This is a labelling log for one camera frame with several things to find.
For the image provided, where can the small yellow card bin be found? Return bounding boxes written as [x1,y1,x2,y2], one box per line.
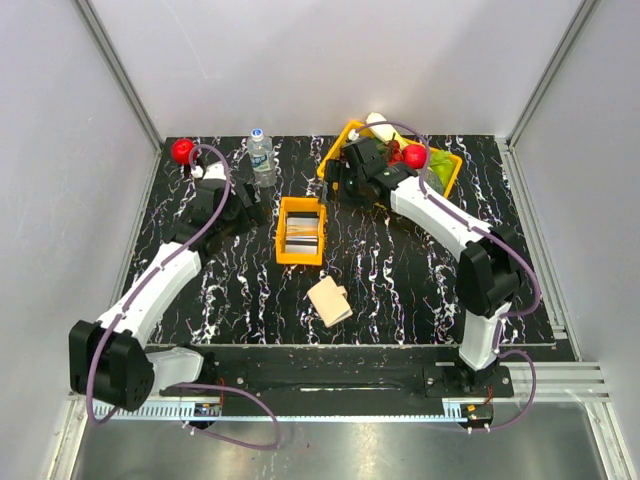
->
[275,197,327,266]

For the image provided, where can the credit card stack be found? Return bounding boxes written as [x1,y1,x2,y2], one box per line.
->
[284,212,319,255]

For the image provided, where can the beige leather card holder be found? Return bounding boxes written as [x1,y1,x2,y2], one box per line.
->
[307,276,353,327]

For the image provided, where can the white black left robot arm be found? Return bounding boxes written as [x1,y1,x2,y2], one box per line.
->
[69,163,267,411]

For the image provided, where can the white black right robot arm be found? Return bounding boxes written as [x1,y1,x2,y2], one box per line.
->
[318,137,536,396]

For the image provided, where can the red cherry bunch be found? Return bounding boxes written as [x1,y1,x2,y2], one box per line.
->
[382,140,404,165]

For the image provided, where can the clear plastic water bottle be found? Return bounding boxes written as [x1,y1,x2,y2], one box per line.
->
[247,128,276,188]

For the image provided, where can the white radish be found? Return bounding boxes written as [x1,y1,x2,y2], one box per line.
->
[366,112,403,143]

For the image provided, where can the red apple in tray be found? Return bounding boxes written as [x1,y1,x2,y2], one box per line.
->
[402,144,429,170]

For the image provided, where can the large yellow fruit tray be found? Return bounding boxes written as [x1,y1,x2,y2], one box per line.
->
[316,113,463,198]

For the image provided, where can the green netted melon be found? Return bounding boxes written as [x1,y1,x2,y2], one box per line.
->
[425,169,445,195]

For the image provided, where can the green leafy vegetable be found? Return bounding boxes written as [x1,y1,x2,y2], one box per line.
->
[428,150,456,188]

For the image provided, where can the red apple on table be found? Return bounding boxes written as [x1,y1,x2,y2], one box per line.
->
[171,138,195,165]

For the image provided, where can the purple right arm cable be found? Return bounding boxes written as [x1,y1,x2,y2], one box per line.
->
[349,121,544,434]

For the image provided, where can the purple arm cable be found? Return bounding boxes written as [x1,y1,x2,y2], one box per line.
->
[85,144,282,450]
[349,121,544,434]

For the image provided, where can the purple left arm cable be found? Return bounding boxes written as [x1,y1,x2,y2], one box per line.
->
[85,144,282,450]

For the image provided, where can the aluminium frame rail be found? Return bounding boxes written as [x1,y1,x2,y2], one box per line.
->
[71,0,164,151]

